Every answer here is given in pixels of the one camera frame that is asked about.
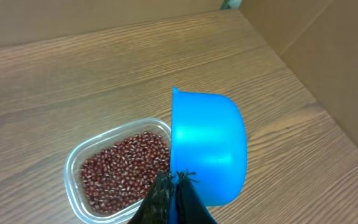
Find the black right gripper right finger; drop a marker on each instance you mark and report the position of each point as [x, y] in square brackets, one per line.
[190, 209]

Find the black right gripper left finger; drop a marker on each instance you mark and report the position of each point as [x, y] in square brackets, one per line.
[155, 207]

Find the red adzuki beans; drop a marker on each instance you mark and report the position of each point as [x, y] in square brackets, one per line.
[120, 175]

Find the blue plastic measuring scoop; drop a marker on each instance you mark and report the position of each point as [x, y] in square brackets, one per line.
[208, 137]

